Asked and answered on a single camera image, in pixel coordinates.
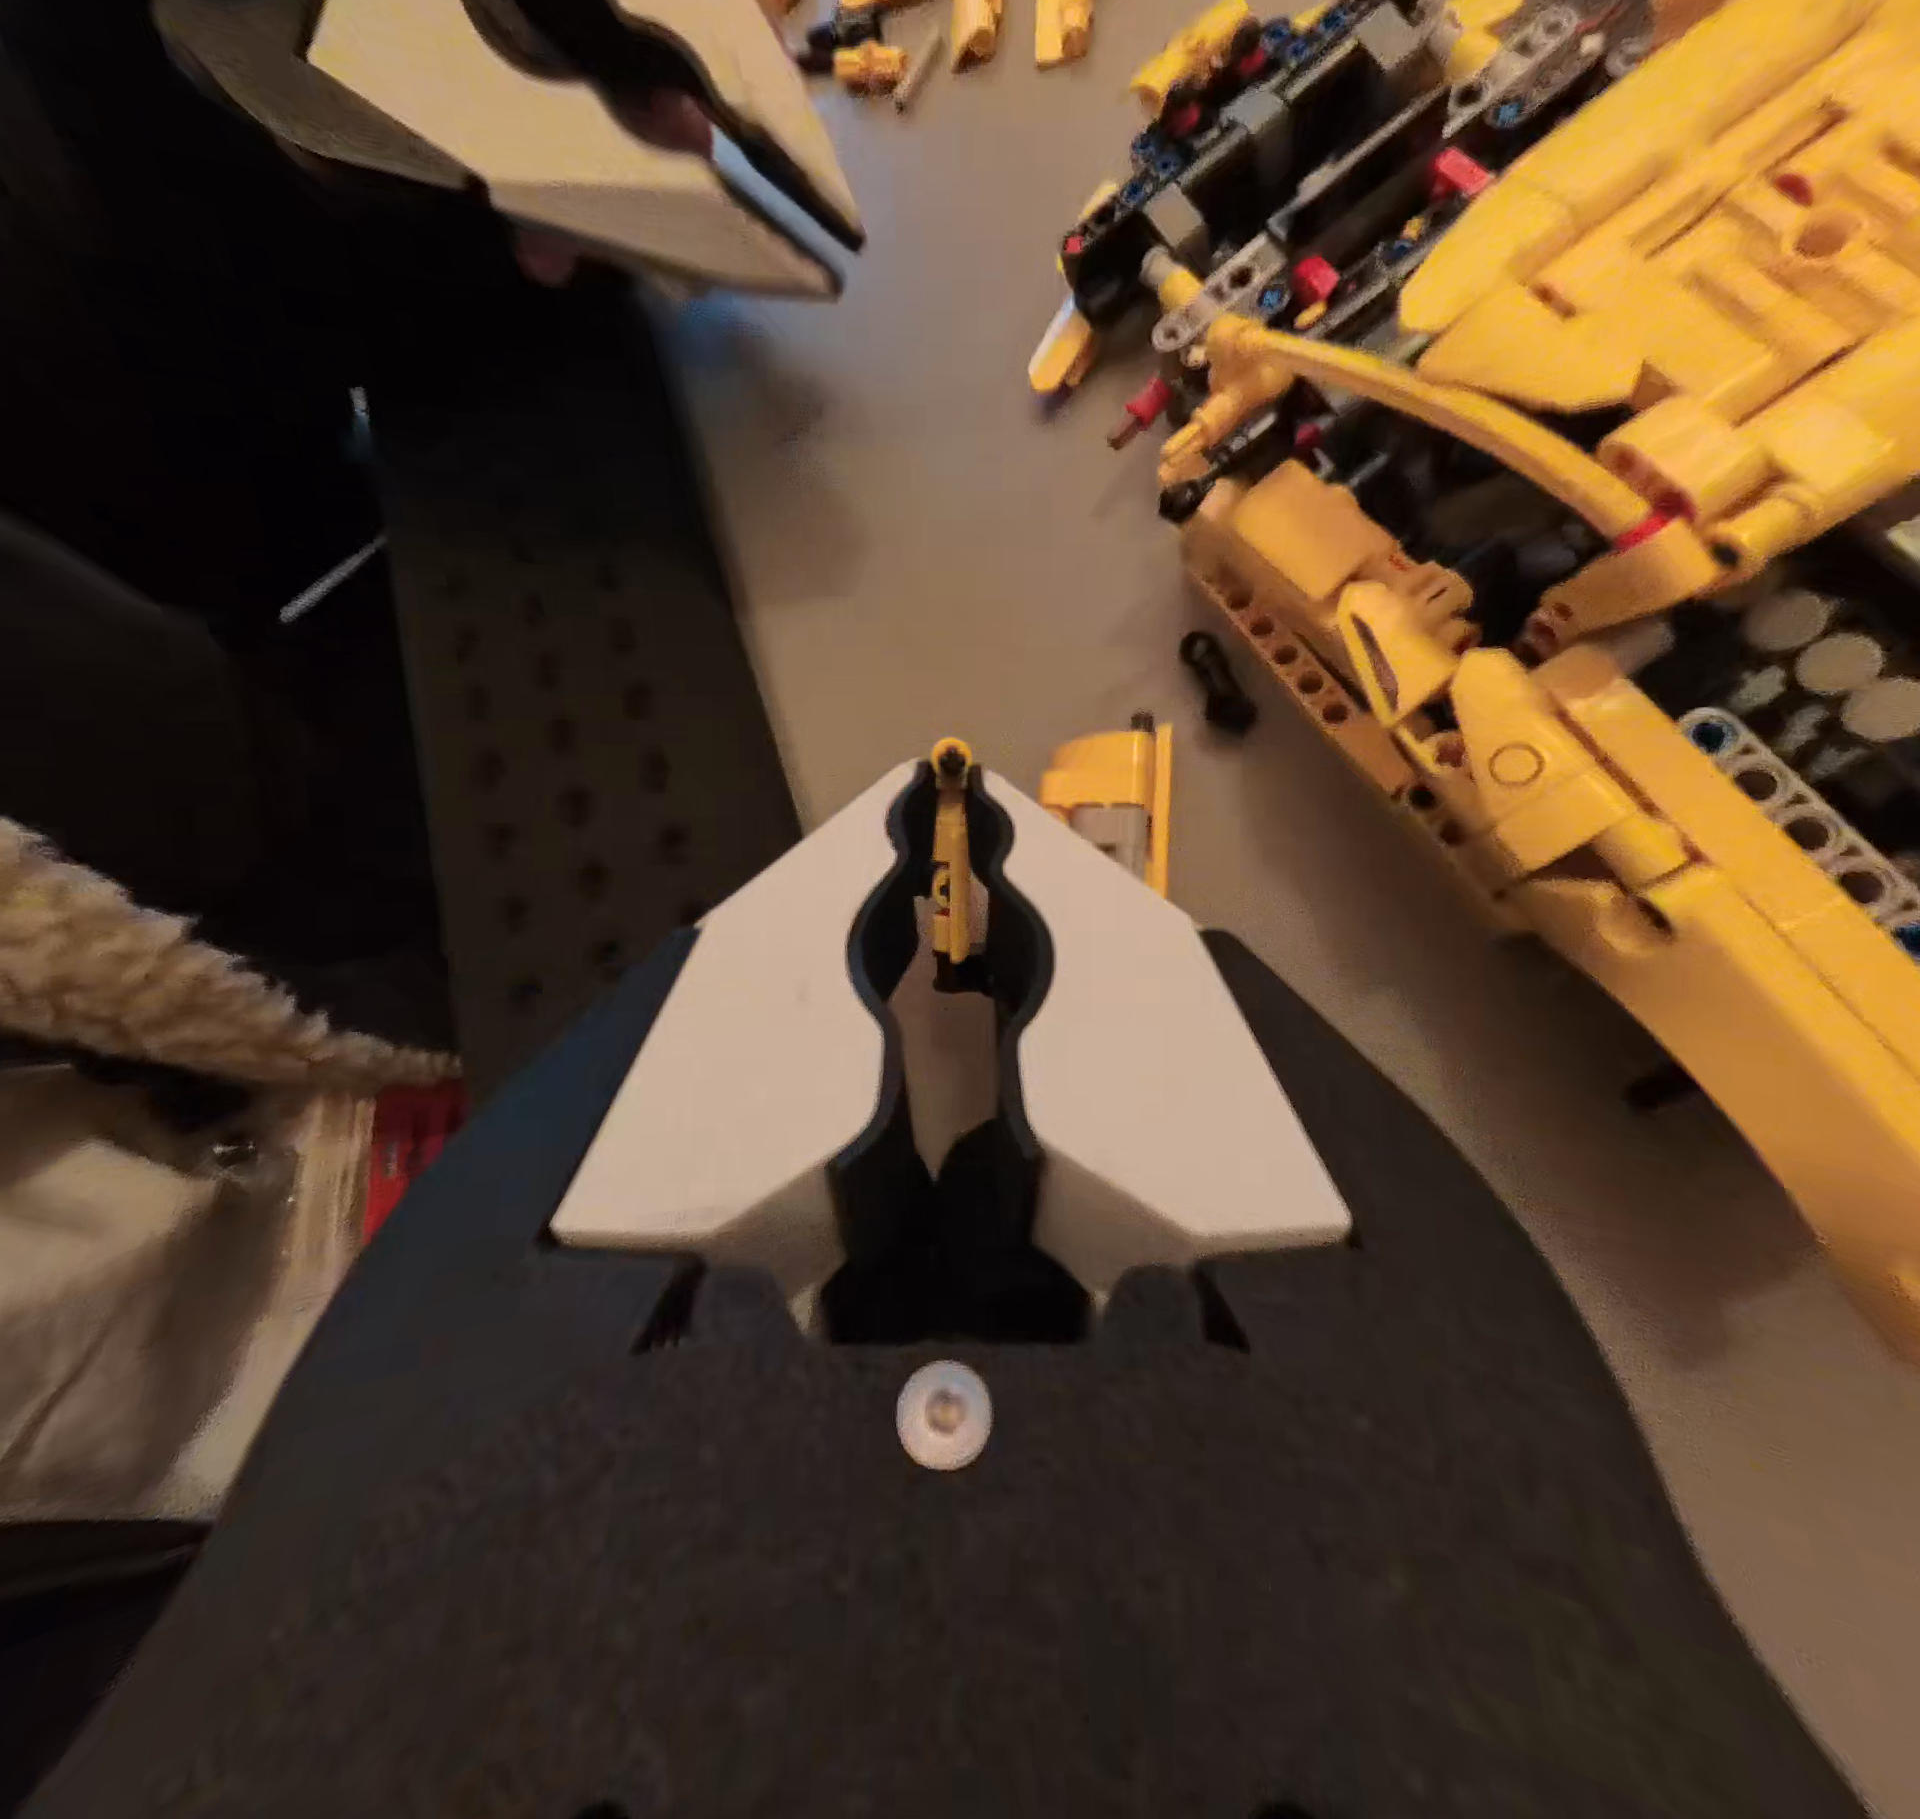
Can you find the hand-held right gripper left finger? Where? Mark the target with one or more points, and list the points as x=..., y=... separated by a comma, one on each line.
x=736, y=1101

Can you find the yellow curved brick piece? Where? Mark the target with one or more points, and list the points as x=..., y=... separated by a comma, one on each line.
x=1116, y=776

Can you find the grey desk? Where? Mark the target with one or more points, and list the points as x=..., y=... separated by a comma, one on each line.
x=961, y=500

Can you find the yellow toy brick car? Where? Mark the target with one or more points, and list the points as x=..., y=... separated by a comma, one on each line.
x=1620, y=500

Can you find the dark sherpa-lined jacket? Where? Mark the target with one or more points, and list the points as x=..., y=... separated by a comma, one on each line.
x=151, y=949

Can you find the thin yellow brick piece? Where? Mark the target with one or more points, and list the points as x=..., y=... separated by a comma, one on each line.
x=953, y=876

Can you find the black brick connector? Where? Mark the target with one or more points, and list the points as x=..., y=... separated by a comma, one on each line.
x=1216, y=686

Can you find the black studded mat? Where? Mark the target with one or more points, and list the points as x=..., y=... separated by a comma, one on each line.
x=571, y=710

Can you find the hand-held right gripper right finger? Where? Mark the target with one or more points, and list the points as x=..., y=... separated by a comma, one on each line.
x=1170, y=1101

